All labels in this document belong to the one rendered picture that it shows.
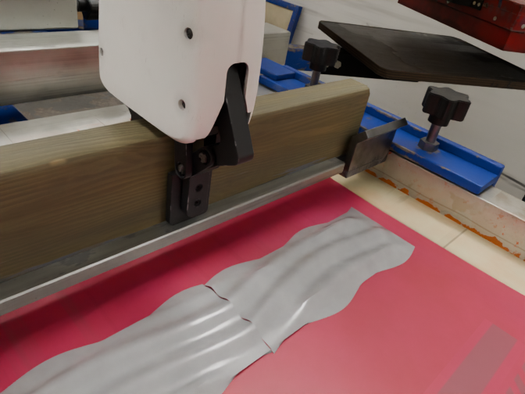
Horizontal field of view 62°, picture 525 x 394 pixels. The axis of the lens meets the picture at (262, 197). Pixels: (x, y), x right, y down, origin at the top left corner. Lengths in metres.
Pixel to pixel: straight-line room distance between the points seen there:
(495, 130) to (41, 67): 2.07
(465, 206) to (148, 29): 0.33
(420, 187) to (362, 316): 0.19
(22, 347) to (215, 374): 0.11
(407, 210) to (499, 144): 1.87
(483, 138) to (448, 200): 1.87
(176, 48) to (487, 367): 0.27
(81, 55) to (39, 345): 0.29
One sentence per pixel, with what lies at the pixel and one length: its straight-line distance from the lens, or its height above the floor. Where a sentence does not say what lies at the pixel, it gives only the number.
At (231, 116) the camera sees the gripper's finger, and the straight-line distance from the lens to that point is 0.23.
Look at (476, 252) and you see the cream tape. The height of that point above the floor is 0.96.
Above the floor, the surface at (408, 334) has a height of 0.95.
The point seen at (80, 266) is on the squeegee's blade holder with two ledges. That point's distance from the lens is 0.27.
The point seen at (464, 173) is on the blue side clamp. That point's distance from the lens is 0.46.
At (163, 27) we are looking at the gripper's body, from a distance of 0.23.
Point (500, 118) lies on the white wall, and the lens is 2.29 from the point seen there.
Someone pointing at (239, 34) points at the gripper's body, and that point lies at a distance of 0.23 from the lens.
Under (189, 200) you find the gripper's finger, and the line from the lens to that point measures 0.28.
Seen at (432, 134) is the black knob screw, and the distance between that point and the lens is 0.48.
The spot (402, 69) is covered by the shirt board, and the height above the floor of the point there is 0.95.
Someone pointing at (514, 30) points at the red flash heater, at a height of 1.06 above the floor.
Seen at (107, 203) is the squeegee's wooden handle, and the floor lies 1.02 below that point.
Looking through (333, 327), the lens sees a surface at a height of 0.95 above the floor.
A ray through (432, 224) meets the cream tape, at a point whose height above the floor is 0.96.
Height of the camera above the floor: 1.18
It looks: 33 degrees down
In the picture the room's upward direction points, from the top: 11 degrees clockwise
